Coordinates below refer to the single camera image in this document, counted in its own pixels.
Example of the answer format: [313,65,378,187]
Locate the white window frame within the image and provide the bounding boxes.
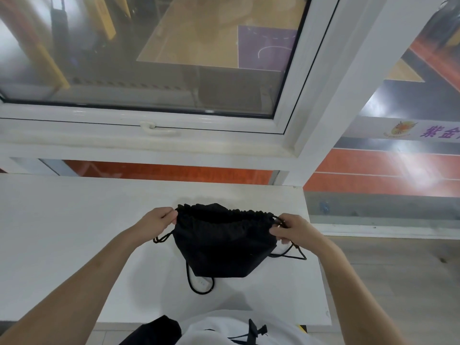
[0,0,450,185]

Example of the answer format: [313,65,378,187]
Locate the person's right forearm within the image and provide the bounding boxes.
[310,238,425,345]

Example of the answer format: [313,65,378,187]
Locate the black drawstring bag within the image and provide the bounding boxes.
[153,203,307,295]

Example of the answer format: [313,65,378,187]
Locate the white banner with emblem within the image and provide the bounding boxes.
[339,116,460,144]

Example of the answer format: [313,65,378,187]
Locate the person's right hand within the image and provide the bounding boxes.
[269,213,329,250]

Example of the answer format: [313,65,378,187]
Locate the person's left hand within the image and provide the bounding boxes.
[132,207,179,242]

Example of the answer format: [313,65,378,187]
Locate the person's white shirt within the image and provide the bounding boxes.
[180,310,326,345]

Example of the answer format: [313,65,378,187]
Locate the white window handle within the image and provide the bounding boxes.
[139,121,180,138]

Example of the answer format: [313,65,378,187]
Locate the person's left forearm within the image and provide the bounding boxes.
[0,226,144,345]

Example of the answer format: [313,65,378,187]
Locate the person's black trousers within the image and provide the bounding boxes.
[119,315,182,345]

